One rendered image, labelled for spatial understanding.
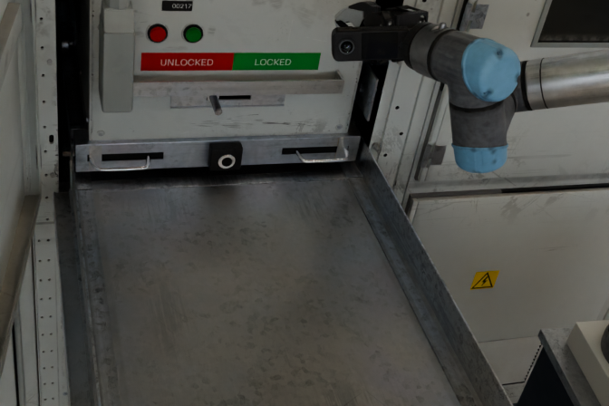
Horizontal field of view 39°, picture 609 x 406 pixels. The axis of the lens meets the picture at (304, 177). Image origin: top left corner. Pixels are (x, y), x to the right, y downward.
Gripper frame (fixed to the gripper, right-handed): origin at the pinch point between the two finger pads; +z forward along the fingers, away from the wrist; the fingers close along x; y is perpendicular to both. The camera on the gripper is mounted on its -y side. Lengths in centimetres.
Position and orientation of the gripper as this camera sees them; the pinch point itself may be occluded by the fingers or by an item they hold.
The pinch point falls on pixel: (336, 21)
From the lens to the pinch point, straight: 140.4
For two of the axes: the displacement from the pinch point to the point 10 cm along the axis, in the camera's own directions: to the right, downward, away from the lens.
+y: 8.5, -2.0, 5.0
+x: 0.2, -9.2, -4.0
